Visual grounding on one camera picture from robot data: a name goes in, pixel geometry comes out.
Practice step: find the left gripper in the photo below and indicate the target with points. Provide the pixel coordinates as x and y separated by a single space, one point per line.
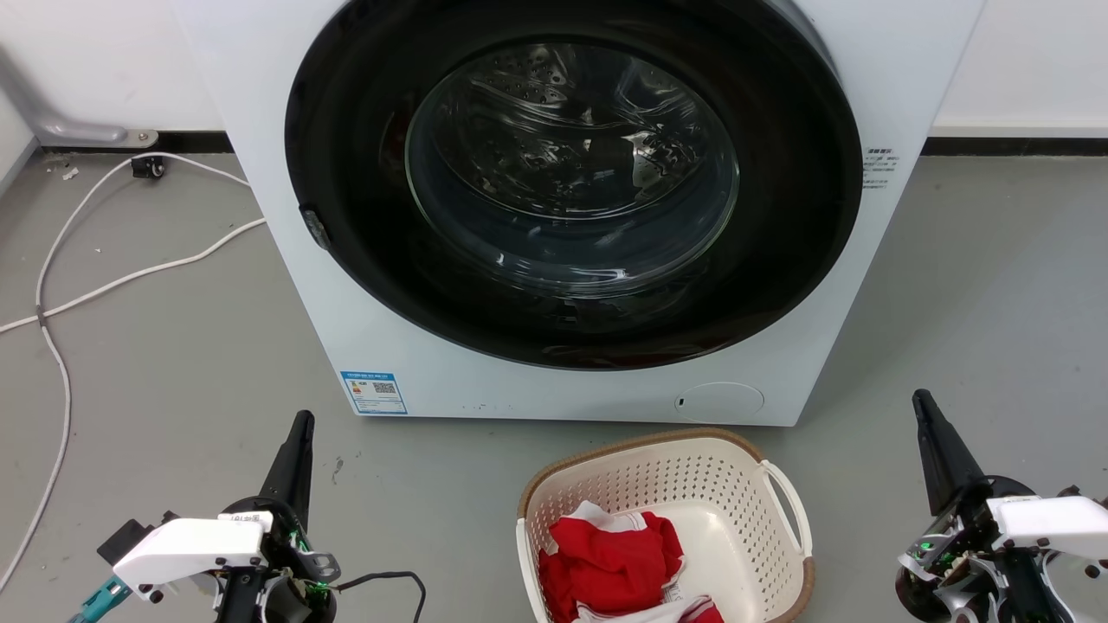
290 554

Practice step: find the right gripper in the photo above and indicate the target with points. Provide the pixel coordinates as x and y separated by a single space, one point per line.
961 562

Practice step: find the cream perforated laundry basket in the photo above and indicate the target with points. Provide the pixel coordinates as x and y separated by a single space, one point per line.
744 519

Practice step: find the blue energy label sticker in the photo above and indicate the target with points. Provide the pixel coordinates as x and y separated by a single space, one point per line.
374 392

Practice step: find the small black box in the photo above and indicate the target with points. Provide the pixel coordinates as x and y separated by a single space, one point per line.
121 541

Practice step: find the round black washer door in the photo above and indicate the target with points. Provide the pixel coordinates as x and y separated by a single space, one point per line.
363 260

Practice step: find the round white filter cover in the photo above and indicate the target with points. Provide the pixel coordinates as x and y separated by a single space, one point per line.
718 402

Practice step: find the red and white garment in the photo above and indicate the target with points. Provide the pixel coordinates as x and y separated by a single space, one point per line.
610 558

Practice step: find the white front-load washing machine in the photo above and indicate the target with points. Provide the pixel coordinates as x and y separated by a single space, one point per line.
260 130

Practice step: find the white left wrist camera cover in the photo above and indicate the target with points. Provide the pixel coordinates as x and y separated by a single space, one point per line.
195 545

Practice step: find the white wrist camera cover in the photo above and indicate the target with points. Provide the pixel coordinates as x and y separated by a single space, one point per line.
195 545
1056 519

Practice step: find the white right wrist camera cover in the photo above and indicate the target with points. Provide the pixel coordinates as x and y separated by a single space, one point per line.
1056 519

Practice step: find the grey metal floor bracket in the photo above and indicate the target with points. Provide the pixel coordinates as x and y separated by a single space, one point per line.
78 130

